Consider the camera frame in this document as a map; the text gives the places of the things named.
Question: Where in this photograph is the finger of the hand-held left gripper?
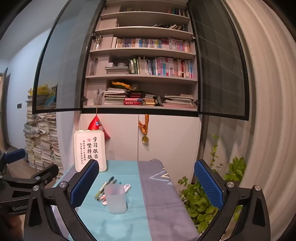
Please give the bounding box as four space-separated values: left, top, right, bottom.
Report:
0 148 26 173
0 163 60 202

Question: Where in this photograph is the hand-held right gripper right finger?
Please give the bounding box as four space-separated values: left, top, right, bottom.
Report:
194 159 271 241

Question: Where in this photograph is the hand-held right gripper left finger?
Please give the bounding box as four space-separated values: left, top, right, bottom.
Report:
24 160 100 241

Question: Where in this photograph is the green patterned pen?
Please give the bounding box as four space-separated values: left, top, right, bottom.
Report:
94 181 108 199

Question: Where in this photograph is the frosted plastic pen cup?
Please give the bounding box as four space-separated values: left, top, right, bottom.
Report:
104 184 127 214

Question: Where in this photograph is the green leafy plant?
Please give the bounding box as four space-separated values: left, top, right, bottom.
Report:
178 134 247 233

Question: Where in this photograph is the white calligraphy sign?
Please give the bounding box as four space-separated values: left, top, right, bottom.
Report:
73 130 108 172

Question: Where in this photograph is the tall pile of papers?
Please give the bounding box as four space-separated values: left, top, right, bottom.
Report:
23 94 64 178

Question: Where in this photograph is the red hanging fabric ornament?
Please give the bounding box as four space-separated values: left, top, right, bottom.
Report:
87 90 111 140

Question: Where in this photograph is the teal grey printed tablecloth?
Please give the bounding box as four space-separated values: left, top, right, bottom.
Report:
52 159 201 241

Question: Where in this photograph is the grey bookcase cabinet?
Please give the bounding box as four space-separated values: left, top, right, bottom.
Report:
80 0 202 183

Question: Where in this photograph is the yellow bundle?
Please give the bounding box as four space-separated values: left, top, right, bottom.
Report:
28 83 57 96

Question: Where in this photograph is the gold medal with striped ribbon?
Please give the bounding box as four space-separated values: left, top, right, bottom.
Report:
138 114 150 144

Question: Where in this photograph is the stack of loose papers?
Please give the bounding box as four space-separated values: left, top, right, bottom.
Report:
163 94 194 108

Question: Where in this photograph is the clear acrylic stand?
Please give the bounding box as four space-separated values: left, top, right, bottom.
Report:
93 89 103 106

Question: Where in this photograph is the stack of magazines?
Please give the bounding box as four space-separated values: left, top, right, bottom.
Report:
103 88 127 106

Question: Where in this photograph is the stack of red books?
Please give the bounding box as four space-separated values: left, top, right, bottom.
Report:
124 93 144 106

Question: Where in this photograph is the small stack of mixed books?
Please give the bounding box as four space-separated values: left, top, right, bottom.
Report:
143 93 163 107

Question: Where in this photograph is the beige curtain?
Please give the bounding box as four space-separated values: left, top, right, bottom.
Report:
221 0 296 241

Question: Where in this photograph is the yellow flower garland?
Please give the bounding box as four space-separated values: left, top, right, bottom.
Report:
111 81 133 90

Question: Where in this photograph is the dark glass cabinet door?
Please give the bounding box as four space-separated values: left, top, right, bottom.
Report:
186 0 250 121
32 0 107 115

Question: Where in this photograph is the clear empty glass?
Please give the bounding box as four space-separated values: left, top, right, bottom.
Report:
89 57 99 76

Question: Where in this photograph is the flat stack of grey books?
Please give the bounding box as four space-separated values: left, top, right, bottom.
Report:
105 66 129 75

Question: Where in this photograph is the row of pink white books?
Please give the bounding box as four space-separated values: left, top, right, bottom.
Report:
128 56 194 78

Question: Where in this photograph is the long row of colourful books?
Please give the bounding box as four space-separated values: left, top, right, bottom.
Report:
111 37 190 53

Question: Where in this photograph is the row of leaning dark books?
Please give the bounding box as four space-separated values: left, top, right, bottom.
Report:
152 23 189 32

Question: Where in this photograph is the short row of upright books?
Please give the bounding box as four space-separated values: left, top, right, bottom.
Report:
168 8 189 17

